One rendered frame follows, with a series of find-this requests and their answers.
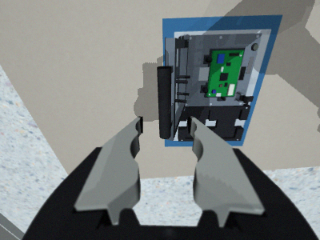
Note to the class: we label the green circuit board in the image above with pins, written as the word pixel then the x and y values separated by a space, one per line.
pixel 224 70

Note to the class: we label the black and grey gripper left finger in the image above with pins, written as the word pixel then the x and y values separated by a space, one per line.
pixel 93 194

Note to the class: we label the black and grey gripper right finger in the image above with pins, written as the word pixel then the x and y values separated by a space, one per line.
pixel 243 197

